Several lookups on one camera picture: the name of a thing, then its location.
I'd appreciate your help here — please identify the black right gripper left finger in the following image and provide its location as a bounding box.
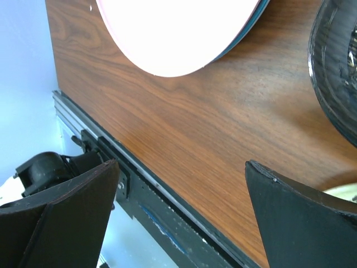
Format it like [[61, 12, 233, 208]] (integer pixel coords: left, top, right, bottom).
[[1, 160, 119, 267]]

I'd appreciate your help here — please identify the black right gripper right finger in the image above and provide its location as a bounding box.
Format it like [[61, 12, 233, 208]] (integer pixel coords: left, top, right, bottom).
[[245, 160, 356, 267]]

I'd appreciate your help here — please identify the pink plate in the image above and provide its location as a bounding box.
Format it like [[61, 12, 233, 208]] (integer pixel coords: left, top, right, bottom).
[[97, 1, 259, 78]]

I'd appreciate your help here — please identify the blue and cream plate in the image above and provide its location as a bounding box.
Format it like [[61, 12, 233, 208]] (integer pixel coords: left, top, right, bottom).
[[213, 0, 270, 62]]

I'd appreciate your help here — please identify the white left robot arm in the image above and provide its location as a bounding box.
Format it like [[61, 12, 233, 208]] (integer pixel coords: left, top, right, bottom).
[[1, 152, 102, 207]]

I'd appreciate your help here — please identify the cream floral small plate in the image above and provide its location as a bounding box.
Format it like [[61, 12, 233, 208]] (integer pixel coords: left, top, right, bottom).
[[324, 183, 357, 203]]

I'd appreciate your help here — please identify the black glossy plate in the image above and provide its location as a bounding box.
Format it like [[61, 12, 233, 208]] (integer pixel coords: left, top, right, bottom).
[[307, 1, 356, 146]]

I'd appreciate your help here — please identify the aluminium rail frame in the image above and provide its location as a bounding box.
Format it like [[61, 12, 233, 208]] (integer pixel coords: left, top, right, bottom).
[[53, 91, 255, 267]]

